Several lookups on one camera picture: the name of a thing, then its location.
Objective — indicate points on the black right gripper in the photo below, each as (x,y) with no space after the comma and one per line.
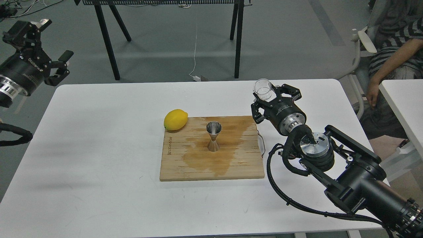
(281,111)

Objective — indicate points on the wooden cutting board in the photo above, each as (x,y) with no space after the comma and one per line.
(186,157)

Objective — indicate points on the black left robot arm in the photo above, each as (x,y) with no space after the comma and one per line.
(9,89)

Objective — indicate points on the steel double jigger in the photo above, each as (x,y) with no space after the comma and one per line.
(213,129)

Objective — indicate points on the black metal table frame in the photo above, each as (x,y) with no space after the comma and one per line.
(148,29)

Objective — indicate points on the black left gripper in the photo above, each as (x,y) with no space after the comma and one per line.
(25,37)

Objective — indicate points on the white side table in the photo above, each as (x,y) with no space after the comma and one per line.
(405,98)

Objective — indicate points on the person's bare hand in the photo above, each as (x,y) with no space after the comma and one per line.
(372,93)

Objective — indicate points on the small clear glass beaker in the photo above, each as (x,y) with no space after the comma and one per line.
(263,90)

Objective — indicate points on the white office chair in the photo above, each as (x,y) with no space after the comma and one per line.
(364,48)

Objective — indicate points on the seated person striped shirt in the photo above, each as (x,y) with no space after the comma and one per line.
(398,41)

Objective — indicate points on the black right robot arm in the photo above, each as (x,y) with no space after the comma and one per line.
(351,173)

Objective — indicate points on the yellow lemon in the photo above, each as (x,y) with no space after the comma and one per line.
(175,120)

